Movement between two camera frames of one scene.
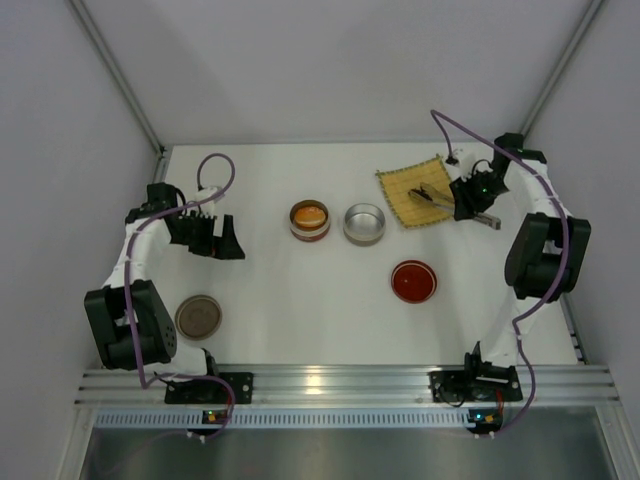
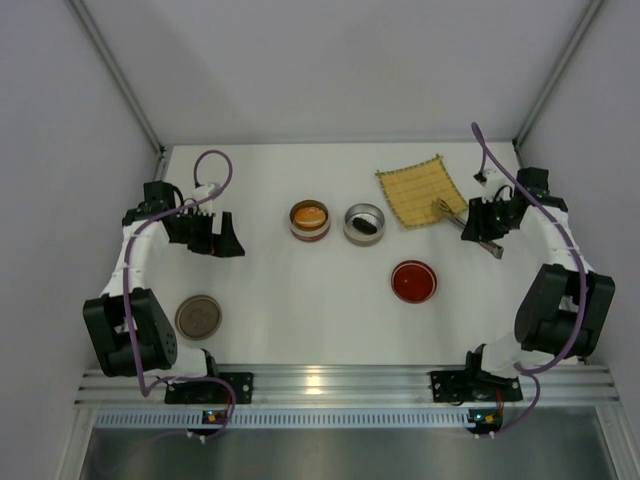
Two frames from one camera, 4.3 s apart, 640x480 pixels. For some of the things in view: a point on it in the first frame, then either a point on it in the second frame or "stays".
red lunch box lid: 414,281 stays
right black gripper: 463,198 to 480,220
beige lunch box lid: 198,317 stays
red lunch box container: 309,234 stays
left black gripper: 204,236 stays
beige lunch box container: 364,224 stays
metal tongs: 446,203 to 444,208
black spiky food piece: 420,193 to 364,226
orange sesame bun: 310,216 stays
